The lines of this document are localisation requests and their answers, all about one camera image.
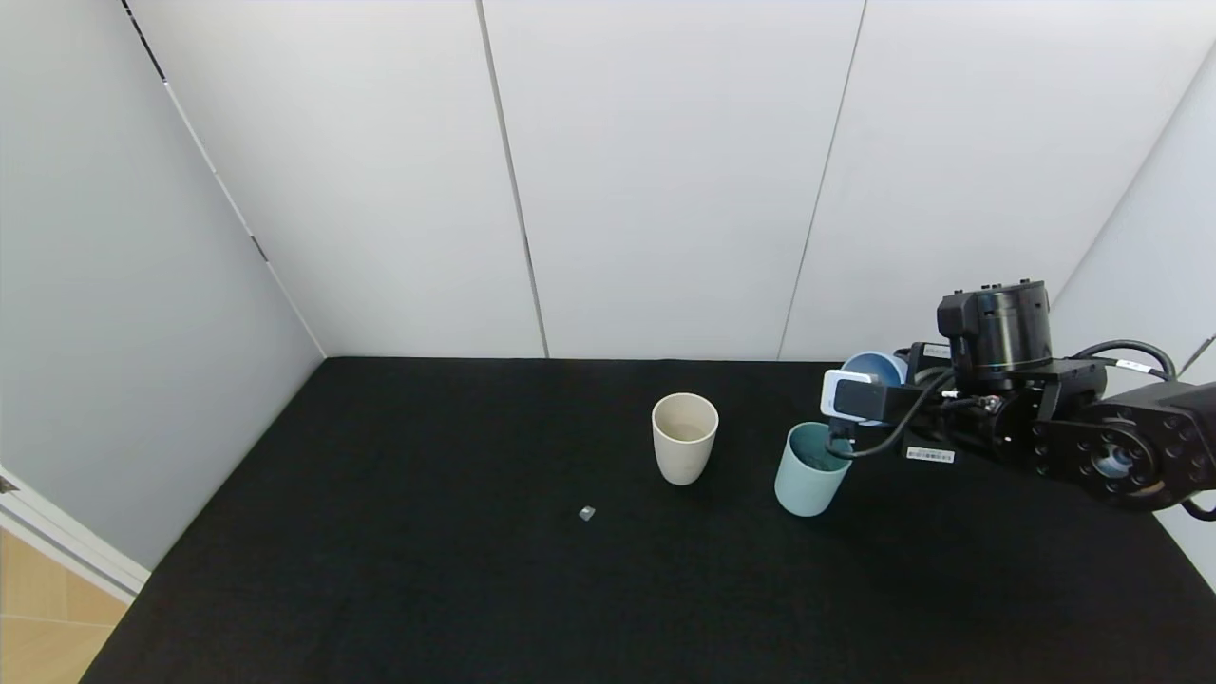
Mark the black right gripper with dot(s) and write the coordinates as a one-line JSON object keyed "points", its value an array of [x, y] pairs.
{"points": [[929, 454]]}

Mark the light blue plastic cup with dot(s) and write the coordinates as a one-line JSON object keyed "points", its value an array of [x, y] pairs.
{"points": [[872, 363]]}

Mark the teal plastic cup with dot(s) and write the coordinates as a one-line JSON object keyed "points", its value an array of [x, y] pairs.
{"points": [[806, 489]]}

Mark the beige plastic cup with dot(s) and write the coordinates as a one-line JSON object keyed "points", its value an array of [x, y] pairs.
{"points": [[682, 461]]}

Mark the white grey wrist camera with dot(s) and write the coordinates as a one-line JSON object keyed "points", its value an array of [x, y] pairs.
{"points": [[855, 397]]}

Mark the grey wall panel clip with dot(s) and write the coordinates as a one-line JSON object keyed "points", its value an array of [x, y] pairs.
{"points": [[1205, 346]]}

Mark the black wall panel clip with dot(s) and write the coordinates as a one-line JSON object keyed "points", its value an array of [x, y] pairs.
{"points": [[259, 248]]}

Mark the white door frame trim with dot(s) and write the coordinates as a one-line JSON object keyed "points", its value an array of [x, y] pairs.
{"points": [[66, 546]]}

